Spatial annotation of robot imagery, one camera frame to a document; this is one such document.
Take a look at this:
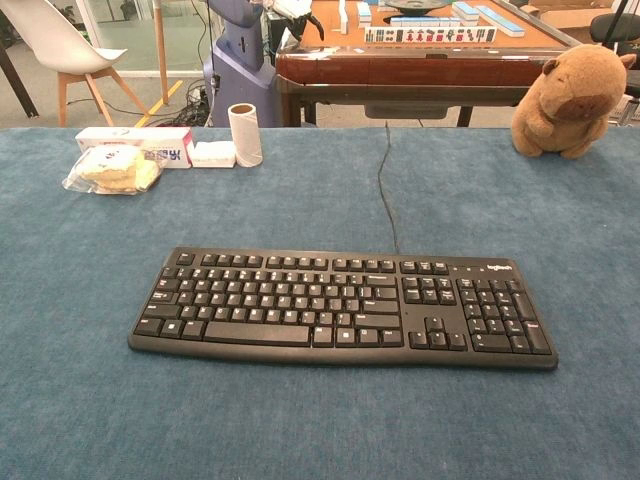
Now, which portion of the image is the blue backed mahjong tile wall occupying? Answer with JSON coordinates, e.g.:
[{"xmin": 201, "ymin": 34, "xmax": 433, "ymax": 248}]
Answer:
[{"xmin": 390, "ymin": 15, "xmax": 462, "ymax": 28}]

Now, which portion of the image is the bagged bread in plastic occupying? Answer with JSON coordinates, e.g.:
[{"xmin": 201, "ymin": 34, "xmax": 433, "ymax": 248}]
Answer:
[{"xmin": 61, "ymin": 144, "xmax": 167, "ymax": 196}]

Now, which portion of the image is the brown mahjong table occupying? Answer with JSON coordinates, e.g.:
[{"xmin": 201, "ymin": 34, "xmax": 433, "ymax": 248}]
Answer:
[{"xmin": 275, "ymin": 0, "xmax": 584, "ymax": 128}]

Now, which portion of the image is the brown capybara plush toy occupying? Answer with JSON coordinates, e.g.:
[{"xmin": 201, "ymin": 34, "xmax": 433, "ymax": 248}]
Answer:
[{"xmin": 510, "ymin": 43, "xmax": 637, "ymax": 160}]

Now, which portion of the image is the blue purple robot base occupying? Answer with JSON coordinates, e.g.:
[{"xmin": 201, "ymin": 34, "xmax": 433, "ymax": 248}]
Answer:
[{"xmin": 202, "ymin": 0, "xmax": 282, "ymax": 128}]

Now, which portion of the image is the black office chair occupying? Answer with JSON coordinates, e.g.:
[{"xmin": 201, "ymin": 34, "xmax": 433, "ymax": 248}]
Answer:
[{"xmin": 589, "ymin": 0, "xmax": 640, "ymax": 98}]

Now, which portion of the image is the small white box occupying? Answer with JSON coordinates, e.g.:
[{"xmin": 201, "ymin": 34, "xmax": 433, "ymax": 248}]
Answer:
[{"xmin": 190, "ymin": 140, "xmax": 237, "ymax": 169}]

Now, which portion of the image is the wooden pole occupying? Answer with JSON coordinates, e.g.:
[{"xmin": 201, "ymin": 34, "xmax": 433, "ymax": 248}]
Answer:
[{"xmin": 152, "ymin": 0, "xmax": 171, "ymax": 106}]

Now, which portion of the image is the tangle of floor cables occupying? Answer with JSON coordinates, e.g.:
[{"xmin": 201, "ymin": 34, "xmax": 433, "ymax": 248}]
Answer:
[{"xmin": 164, "ymin": 82, "xmax": 210, "ymax": 128}]

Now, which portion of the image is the white chair with wooden legs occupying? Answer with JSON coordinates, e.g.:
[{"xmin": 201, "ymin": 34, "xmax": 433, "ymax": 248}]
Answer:
[{"xmin": 0, "ymin": 0, "xmax": 152, "ymax": 128}]

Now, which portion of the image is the blue table cloth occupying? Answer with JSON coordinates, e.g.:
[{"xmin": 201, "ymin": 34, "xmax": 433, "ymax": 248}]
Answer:
[{"xmin": 0, "ymin": 126, "xmax": 640, "ymax": 480}]

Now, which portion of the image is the white paper roll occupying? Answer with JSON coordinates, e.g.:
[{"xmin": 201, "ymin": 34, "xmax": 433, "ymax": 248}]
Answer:
[{"xmin": 227, "ymin": 102, "xmax": 264, "ymax": 168}]

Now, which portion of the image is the row of face-up mahjong tiles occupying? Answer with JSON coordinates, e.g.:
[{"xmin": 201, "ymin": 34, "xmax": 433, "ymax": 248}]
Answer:
[{"xmin": 364, "ymin": 26, "xmax": 498, "ymax": 45}]

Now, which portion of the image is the black keyboard cable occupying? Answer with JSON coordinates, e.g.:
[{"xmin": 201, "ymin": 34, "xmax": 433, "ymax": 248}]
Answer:
[{"xmin": 376, "ymin": 121, "xmax": 402, "ymax": 255}]

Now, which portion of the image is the white pink printed box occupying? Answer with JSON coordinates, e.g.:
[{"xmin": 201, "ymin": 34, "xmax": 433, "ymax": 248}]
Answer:
[{"xmin": 74, "ymin": 126, "xmax": 195, "ymax": 170}]

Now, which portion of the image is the black Logitech keyboard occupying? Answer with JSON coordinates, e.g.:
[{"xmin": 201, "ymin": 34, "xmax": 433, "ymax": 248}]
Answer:
[{"xmin": 127, "ymin": 246, "xmax": 559, "ymax": 372}]

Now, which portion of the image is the long blue mahjong tile row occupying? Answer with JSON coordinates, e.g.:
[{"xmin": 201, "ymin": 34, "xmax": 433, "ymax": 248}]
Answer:
[{"xmin": 475, "ymin": 4, "xmax": 527, "ymax": 38}]

